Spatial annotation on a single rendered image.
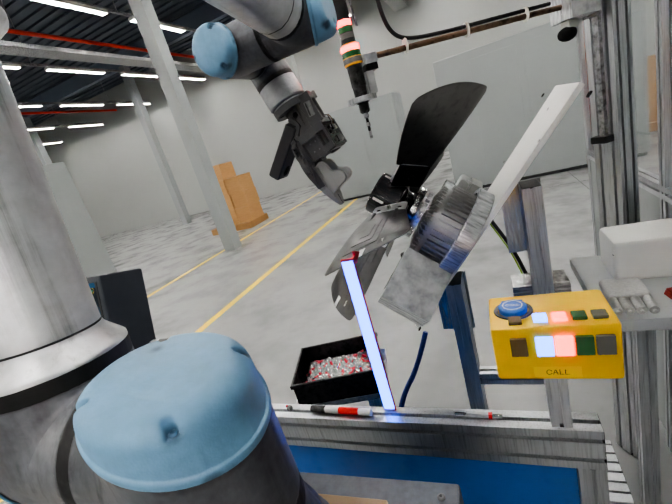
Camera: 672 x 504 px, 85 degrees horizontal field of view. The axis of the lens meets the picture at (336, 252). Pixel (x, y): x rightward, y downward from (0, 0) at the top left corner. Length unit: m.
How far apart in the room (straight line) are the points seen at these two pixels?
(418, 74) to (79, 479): 13.07
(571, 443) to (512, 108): 5.86
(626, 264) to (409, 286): 0.54
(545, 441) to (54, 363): 0.69
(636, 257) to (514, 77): 5.39
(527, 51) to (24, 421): 6.38
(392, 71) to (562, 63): 7.63
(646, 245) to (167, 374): 1.07
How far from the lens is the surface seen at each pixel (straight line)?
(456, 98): 0.91
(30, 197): 0.37
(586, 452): 0.79
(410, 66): 13.23
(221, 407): 0.26
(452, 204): 0.97
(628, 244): 1.15
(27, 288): 0.36
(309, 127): 0.73
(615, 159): 1.36
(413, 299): 0.93
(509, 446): 0.78
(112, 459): 0.27
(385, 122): 8.13
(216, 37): 0.65
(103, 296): 0.98
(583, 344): 0.61
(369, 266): 1.04
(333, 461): 0.96
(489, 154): 6.44
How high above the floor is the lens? 1.39
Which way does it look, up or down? 16 degrees down
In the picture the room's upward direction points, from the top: 17 degrees counter-clockwise
